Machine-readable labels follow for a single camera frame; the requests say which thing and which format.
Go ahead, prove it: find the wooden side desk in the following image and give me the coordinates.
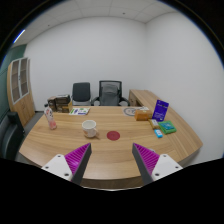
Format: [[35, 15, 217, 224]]
[[129, 89, 158, 108]]

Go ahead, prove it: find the brown cardboard box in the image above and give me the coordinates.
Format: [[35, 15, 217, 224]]
[[47, 94, 72, 113]]

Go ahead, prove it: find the red round coaster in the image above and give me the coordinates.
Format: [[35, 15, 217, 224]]
[[107, 131, 120, 141]]

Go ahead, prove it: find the wooden glass-door cabinet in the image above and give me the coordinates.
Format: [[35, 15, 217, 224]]
[[7, 58, 35, 126]]

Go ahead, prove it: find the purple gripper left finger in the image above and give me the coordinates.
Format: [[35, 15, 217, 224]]
[[41, 142, 92, 186]]

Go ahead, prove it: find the clear plastic water bottle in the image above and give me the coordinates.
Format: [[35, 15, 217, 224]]
[[44, 106, 57, 130]]

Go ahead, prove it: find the small tan box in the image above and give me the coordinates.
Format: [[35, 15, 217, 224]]
[[149, 119, 160, 129]]

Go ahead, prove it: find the green flat box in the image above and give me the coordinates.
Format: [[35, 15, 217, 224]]
[[159, 121, 176, 134]]

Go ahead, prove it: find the round grey mat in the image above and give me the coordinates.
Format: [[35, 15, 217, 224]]
[[123, 107, 138, 116]]

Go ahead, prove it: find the small blue box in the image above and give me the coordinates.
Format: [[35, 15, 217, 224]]
[[154, 129, 163, 138]]

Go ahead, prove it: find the black mesh office chair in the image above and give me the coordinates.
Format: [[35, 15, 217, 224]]
[[91, 80, 130, 106]]

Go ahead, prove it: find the black leather chair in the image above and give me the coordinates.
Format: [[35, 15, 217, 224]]
[[0, 112, 25, 160]]

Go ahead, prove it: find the white ceramic mug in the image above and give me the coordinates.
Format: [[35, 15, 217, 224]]
[[82, 120, 99, 138]]

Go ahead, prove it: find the grey office chair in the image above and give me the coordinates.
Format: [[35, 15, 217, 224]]
[[72, 82, 91, 106]]

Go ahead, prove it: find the orange small box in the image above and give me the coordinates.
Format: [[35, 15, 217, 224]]
[[134, 110, 152, 121]]

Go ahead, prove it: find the green white booklet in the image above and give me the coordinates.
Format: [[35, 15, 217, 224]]
[[69, 107, 90, 115]]

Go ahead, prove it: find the blue standing card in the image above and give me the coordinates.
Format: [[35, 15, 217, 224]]
[[152, 100, 169, 122]]

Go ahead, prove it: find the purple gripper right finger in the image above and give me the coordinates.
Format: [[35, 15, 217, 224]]
[[131, 142, 184, 186]]

